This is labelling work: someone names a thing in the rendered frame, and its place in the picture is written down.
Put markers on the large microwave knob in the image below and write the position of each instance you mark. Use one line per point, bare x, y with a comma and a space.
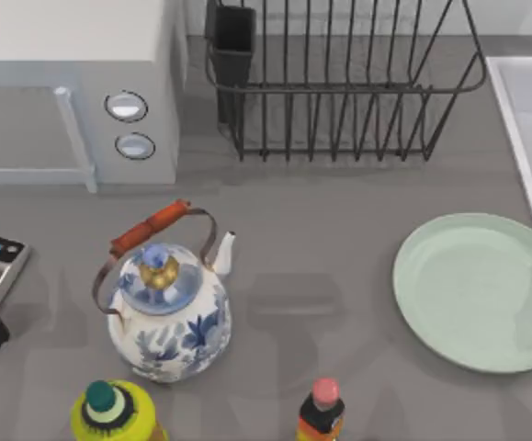
126, 106

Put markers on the blue and white kettle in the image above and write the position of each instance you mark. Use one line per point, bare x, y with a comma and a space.
173, 312

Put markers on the pale green plate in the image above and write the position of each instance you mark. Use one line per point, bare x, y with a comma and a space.
472, 294

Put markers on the grey kitchen scale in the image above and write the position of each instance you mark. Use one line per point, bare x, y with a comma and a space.
8, 266

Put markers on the black cutlery holder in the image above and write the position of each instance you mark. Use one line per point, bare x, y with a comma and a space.
231, 41

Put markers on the small microwave knob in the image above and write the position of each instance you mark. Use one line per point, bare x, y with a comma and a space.
134, 146

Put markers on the yellow bottle with green cap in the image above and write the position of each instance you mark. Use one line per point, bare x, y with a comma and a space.
109, 413

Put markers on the dark bottle with pink cap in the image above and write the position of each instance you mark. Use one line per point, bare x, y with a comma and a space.
321, 413

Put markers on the pale microwave oven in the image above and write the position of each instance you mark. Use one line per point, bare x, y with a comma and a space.
26, 69

